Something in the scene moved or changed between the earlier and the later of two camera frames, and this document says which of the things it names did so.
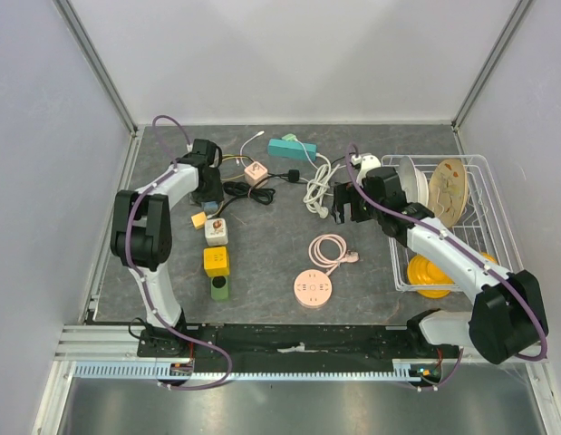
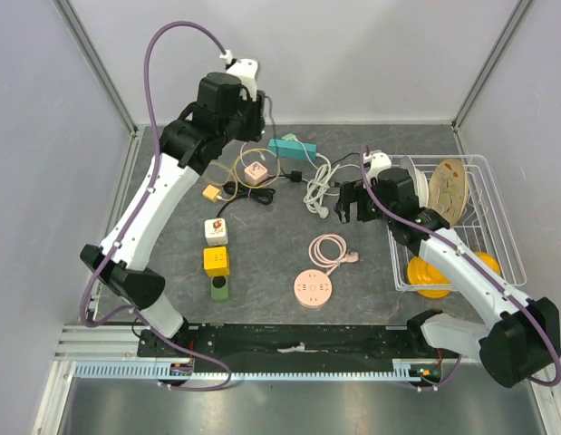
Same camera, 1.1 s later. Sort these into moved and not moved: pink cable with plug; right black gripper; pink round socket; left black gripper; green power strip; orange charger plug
Moved: left black gripper; orange charger plug
Not moved: green power strip; pink round socket; right black gripper; pink cable with plug
